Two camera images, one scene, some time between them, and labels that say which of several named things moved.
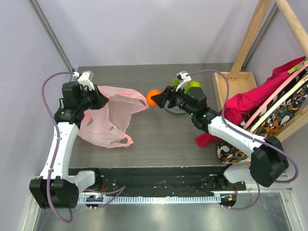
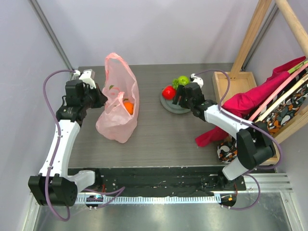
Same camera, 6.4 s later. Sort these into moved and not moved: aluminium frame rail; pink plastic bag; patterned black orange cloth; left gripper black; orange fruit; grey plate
Moved: pink plastic bag; orange fruit
Not moved: grey plate; aluminium frame rail; patterned black orange cloth; left gripper black
